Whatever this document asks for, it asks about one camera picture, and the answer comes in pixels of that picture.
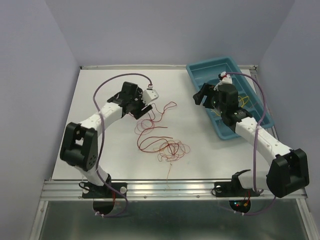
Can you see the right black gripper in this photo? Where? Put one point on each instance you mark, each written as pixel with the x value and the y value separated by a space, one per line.
pixel 207 89

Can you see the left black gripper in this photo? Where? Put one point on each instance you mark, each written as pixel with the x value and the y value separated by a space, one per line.
pixel 138 113

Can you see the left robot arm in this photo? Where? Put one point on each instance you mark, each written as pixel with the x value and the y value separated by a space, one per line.
pixel 79 147

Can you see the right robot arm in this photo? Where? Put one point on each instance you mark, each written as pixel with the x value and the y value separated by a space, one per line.
pixel 288 168

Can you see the teal plastic tray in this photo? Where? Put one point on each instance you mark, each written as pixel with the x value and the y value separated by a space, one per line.
pixel 207 72

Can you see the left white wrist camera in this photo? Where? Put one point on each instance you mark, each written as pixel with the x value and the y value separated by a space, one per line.
pixel 149 95

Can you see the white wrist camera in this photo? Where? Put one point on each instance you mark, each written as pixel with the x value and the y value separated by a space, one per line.
pixel 224 78
pixel 149 95

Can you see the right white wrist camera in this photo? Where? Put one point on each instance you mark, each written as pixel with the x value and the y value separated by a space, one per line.
pixel 224 78

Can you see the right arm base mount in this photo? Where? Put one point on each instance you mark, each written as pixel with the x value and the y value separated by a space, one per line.
pixel 233 188

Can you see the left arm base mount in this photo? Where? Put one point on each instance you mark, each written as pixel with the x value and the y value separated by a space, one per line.
pixel 91 191

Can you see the aluminium rail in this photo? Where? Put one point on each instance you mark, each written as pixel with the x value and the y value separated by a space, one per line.
pixel 139 190

